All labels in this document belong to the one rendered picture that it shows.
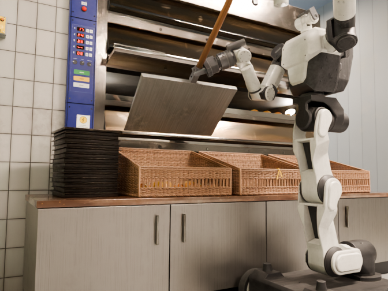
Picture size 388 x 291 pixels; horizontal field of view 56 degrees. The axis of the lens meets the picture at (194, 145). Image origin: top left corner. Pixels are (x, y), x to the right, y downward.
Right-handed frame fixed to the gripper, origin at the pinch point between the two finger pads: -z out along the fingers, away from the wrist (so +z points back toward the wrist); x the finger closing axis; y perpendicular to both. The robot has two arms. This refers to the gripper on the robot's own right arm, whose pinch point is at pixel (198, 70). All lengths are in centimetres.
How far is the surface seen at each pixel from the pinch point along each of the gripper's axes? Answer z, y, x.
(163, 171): -35, 27, 31
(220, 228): -18, 57, 57
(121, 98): -46, 29, -35
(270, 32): 77, 66, -87
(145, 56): -23, 13, -44
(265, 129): 44, 104, -27
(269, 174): 21, 67, 32
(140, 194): -49, 26, 40
